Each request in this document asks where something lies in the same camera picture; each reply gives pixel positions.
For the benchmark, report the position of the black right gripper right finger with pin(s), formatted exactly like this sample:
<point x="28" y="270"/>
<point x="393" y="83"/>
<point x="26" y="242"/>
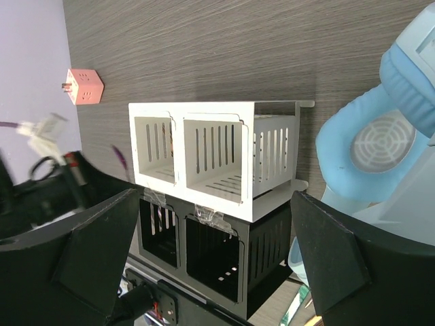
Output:
<point x="360" y="274"/>

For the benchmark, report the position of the light blue headphones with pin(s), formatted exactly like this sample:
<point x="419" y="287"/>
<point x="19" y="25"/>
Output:
<point x="376" y="154"/>

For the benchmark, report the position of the black slotted utensil caddy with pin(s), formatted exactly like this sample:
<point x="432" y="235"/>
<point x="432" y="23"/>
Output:
<point x="238" y="266"/>

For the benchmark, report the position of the white slotted utensil caddy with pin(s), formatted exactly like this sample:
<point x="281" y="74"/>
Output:
<point x="237" y="158"/>

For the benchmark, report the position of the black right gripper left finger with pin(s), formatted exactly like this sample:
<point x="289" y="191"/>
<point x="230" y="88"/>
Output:
<point x="68" y="272"/>

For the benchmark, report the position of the pink cube power adapter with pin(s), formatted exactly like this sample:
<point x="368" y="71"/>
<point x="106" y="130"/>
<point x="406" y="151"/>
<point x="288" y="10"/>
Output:
<point x="83" y="86"/>

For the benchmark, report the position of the green patterned chopstick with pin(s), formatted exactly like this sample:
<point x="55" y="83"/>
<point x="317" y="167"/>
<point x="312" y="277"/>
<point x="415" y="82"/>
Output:
<point x="294" y="306"/>

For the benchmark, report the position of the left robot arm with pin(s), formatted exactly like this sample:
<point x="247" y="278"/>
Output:
<point x="76" y="186"/>

